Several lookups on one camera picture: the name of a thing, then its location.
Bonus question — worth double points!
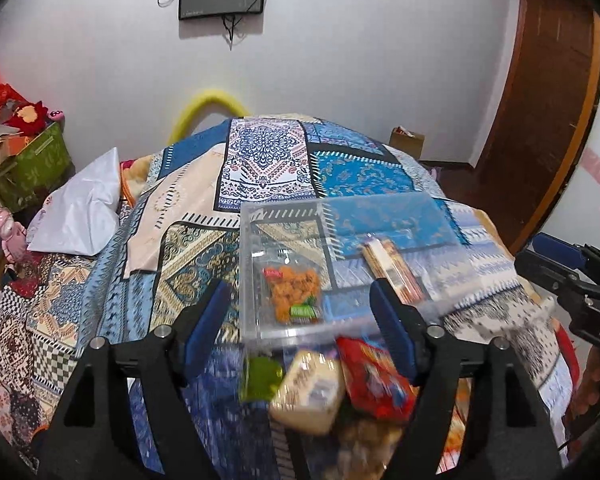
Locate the wooden wardrobe with door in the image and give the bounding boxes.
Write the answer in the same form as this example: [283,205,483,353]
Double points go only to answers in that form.
[469,0,600,256]

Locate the small cardboard box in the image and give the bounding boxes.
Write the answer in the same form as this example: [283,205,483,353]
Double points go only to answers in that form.
[389,126,425,160]

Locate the pink toy figure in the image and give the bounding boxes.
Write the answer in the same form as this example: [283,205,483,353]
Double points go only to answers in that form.
[0,206,27,263]

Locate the yellow foam hoop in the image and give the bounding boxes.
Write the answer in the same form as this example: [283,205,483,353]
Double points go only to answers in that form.
[168,89,250,145]

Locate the white plastic bag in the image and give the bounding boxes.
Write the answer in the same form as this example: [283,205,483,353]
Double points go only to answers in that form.
[27,148,121,257]

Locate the long biscuit stick pack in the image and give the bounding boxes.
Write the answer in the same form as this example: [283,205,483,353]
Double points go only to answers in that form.
[362,238,425,306]

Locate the person hand holding gripper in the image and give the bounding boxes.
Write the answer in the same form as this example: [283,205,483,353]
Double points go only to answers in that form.
[566,347,600,460]

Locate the green storage box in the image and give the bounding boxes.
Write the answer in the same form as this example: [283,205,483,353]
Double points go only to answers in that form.
[0,122,73,212]

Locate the patchwork patterned bedspread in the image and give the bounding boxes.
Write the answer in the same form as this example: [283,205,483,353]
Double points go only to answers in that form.
[0,116,571,479]

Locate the clear plastic storage bin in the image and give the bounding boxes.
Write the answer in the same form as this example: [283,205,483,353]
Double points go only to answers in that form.
[239,192,480,350]

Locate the orange fried snack bag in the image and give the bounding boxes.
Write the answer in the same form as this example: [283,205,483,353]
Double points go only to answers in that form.
[262,264,323,325]

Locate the red cartoon snack bag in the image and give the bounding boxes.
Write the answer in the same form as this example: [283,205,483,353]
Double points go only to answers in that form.
[336,337,418,424]

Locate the green jelly cup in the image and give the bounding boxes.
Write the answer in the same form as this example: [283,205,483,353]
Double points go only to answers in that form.
[238,356,284,403]

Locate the red plush toys pile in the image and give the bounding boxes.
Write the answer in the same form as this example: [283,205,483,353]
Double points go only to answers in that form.
[0,77,65,164]

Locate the beige cracker pack barcode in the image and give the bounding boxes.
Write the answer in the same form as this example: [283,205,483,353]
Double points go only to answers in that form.
[268,350,346,437]

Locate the dried fruit slices bag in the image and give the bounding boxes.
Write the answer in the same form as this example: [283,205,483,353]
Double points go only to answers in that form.
[323,418,404,480]

